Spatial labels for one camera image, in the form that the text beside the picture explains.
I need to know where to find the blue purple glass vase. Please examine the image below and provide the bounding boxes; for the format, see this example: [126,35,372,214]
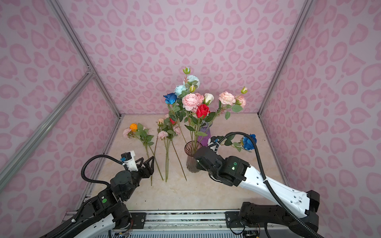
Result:
[197,123,212,147]

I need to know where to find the white rose stem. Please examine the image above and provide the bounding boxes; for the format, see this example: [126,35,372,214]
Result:
[203,93,214,106]

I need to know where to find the light blue rose stem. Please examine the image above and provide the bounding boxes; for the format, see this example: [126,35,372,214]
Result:
[174,67,200,97]

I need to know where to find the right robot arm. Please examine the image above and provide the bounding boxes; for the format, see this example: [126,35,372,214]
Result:
[194,146,320,238]

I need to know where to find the maroon grey glass vase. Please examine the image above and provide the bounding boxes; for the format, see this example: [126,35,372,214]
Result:
[185,141,202,173]

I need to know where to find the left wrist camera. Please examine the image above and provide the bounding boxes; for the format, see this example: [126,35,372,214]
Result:
[121,151,138,172]

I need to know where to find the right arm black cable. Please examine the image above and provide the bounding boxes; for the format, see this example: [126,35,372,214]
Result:
[208,131,325,238]

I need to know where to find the large pink peony stem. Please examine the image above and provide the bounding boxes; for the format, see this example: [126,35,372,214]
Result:
[182,93,204,113]

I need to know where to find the orange rose stem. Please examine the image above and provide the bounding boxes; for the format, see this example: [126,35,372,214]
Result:
[122,123,164,186]

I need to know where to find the single red rose stem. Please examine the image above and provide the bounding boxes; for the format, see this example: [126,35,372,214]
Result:
[186,104,212,146]

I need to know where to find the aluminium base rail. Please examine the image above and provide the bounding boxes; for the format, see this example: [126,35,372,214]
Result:
[114,210,271,232]

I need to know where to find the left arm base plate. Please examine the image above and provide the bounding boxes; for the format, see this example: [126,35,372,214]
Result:
[129,212,147,230]

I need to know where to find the dark blue rose stem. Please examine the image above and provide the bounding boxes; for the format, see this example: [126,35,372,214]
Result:
[208,132,257,152]

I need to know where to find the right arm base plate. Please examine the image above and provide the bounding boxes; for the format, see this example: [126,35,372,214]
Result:
[224,211,245,229]

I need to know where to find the diagonal aluminium frame bar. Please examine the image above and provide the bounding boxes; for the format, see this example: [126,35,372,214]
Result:
[1,70,94,191]

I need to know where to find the pink rose stem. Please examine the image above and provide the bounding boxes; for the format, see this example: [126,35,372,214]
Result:
[206,87,248,123]

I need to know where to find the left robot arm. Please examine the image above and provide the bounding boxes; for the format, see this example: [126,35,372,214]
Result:
[44,152,155,238]

